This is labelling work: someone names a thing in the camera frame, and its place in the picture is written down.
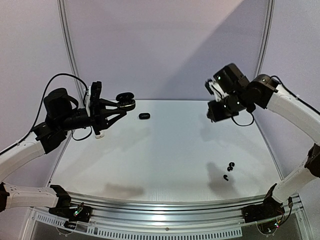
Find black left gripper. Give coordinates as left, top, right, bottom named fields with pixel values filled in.
left=57, top=97, right=126, bottom=135

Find black glossy charging case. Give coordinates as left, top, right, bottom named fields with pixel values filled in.
left=115, top=92, right=136, bottom=112

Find white earbud charging case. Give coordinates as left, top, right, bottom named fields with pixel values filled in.
left=94, top=133, right=105, bottom=139

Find black oval charging case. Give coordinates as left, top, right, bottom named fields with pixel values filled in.
left=138, top=112, right=151, bottom=120

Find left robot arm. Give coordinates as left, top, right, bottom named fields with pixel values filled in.
left=0, top=82, right=136, bottom=217

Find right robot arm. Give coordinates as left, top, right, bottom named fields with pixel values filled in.
left=204, top=63, right=320, bottom=218

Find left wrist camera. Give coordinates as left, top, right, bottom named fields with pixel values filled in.
left=83, top=81, right=102, bottom=111

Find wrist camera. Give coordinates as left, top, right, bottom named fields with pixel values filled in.
left=83, top=81, right=102, bottom=111
left=204, top=78, right=223, bottom=102

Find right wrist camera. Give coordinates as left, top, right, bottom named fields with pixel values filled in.
left=204, top=78, right=223, bottom=102

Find aluminium front rail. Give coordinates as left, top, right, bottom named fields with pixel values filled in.
left=28, top=192, right=305, bottom=238

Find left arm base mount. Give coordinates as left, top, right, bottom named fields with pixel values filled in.
left=48, top=199, right=93, bottom=223

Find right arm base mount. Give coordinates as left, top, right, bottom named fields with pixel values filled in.
left=241, top=197, right=285, bottom=223

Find aluminium frame post left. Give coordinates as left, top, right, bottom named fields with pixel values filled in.
left=56, top=0, right=83, bottom=91

